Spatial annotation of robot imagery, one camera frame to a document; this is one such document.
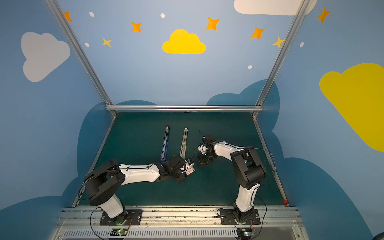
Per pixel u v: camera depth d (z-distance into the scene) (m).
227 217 0.75
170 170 0.70
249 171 0.50
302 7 0.69
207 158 0.78
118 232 0.71
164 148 0.99
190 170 0.89
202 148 0.88
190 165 0.82
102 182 0.46
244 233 0.72
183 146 1.01
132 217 0.75
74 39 0.80
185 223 0.74
